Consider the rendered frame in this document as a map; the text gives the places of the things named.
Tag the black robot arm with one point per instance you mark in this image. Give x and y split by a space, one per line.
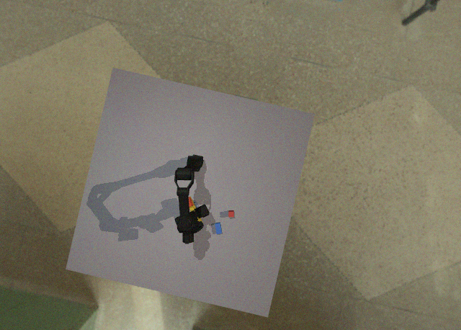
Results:
186 223

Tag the yellow bar with red end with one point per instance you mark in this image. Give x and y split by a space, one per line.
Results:
192 207

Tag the blue rectangular bar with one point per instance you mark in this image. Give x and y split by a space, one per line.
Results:
218 228

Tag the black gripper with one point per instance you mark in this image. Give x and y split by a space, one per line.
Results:
199 212

